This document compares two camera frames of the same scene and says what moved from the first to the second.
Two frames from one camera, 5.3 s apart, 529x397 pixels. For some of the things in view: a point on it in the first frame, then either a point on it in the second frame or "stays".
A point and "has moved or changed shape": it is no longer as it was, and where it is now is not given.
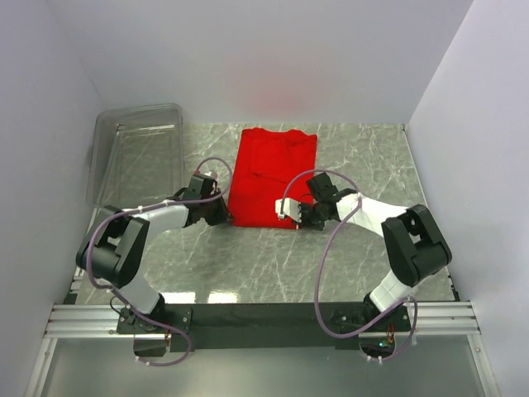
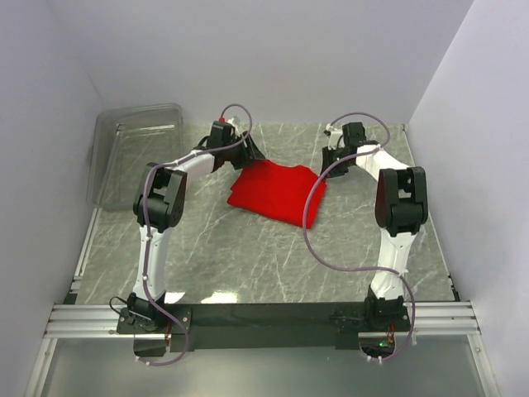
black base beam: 263,326 stays
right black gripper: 304,223 -> 326,157
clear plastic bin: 135,156 stays
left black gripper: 221,217 -> 248,154
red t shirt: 264,163 has moved or changed shape
